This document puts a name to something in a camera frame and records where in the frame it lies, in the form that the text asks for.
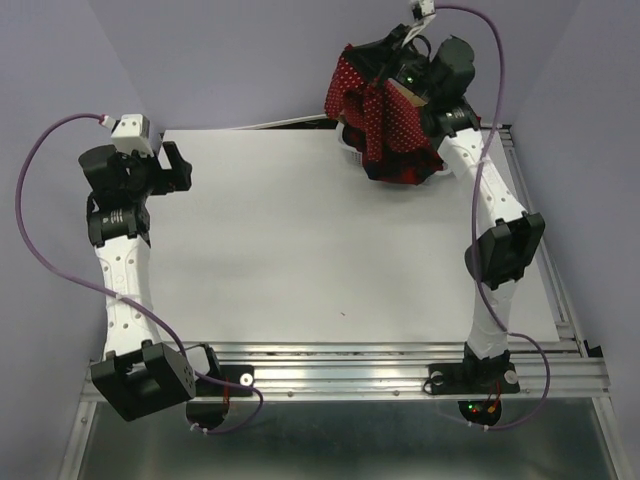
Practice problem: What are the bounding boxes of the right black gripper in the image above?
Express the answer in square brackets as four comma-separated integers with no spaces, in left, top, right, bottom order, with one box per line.
[341,22,439,104]

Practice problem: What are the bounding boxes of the red polka dot skirt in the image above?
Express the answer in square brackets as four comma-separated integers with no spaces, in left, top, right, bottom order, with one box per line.
[324,44,432,160]

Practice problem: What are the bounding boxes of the red black plaid skirt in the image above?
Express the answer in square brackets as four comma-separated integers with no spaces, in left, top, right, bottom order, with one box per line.
[341,125,444,185]

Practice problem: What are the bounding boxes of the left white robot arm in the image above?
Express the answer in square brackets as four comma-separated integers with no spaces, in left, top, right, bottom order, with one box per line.
[79,141,223,421]

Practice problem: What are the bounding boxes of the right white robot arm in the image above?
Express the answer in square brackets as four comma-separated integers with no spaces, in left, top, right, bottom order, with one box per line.
[351,25,545,395]

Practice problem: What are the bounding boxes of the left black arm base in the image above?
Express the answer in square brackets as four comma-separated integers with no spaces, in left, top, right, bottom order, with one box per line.
[185,364,255,432]

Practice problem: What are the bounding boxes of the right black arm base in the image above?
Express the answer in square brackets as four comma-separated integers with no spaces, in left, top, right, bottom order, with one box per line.
[422,362,521,428]

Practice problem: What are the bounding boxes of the white plastic basket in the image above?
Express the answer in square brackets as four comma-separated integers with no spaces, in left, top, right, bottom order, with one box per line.
[335,123,452,176]

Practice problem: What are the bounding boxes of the white board strip behind table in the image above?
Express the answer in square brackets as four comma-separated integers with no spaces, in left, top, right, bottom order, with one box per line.
[231,114,327,130]

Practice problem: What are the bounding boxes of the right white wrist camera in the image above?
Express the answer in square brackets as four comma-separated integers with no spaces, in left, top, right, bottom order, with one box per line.
[402,0,436,46]

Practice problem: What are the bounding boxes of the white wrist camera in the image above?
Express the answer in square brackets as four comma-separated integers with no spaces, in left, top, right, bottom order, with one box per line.
[402,0,436,46]
[111,114,156,156]

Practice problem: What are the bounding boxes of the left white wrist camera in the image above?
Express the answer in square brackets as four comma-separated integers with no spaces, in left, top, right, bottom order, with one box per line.
[111,114,156,156]

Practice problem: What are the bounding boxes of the aluminium frame rails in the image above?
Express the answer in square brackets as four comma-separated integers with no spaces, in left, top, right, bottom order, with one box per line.
[62,129,631,479]

